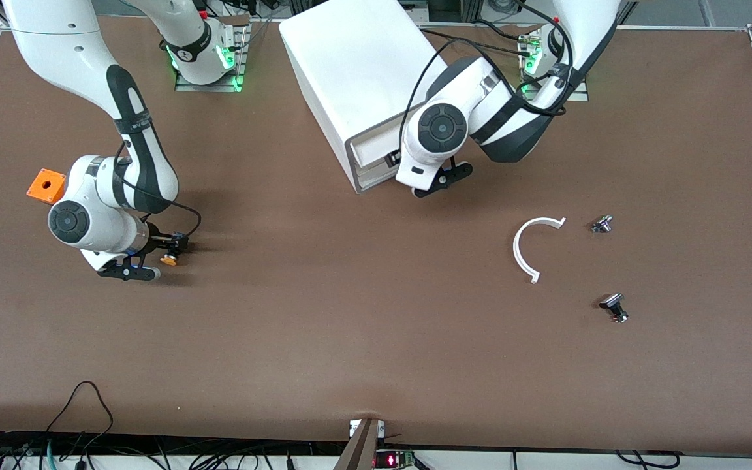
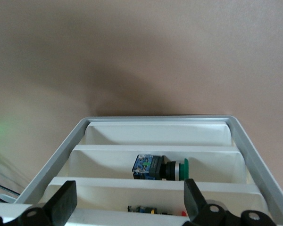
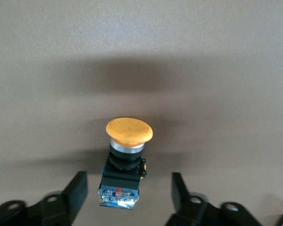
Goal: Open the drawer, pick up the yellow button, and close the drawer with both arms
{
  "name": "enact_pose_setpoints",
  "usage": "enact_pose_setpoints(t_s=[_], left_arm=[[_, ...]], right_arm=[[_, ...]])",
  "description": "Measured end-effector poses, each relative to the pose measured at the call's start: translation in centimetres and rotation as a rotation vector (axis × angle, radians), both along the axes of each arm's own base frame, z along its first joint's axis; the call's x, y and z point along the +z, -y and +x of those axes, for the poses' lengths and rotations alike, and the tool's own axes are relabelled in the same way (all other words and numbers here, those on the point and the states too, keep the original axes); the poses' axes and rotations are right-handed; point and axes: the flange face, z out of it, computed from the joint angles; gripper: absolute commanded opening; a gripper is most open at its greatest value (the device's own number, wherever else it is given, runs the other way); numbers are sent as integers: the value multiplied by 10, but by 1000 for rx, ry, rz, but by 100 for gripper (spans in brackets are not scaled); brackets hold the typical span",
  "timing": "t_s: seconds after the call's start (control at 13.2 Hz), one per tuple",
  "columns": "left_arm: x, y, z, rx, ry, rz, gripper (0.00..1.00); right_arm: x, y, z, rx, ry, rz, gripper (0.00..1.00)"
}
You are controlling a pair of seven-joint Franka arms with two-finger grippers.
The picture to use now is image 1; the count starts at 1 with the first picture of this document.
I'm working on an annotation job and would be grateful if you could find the white curved plastic arc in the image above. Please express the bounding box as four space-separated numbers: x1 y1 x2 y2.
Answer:
512 217 567 285

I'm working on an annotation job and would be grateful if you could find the green board with red display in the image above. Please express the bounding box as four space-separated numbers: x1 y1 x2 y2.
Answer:
374 450 416 469

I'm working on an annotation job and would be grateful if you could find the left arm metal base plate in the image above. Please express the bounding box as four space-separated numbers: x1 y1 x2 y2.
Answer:
521 26 590 102

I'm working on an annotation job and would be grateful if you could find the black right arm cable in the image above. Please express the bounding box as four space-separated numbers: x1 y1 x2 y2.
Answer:
114 140 202 243

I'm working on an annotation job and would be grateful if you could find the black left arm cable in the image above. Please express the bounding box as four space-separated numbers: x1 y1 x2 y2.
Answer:
403 0 576 155

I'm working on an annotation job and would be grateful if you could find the black looped cable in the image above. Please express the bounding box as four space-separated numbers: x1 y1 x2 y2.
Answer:
46 381 114 452

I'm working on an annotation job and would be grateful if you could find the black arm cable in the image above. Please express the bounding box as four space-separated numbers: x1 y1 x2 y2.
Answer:
403 0 576 155
114 140 202 243

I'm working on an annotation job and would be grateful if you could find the white drawer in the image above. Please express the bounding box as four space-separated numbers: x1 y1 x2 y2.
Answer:
352 128 404 169

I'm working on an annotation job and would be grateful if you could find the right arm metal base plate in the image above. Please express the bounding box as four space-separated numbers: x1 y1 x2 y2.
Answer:
175 16 251 93

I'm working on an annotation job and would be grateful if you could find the white drawer cabinet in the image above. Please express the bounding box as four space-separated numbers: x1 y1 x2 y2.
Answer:
278 0 455 195

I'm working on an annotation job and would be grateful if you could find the black square push switch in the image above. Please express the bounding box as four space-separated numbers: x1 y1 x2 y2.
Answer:
598 292 629 324

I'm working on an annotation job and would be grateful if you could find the orange box with hole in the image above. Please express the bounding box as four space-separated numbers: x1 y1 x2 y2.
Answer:
26 168 67 204

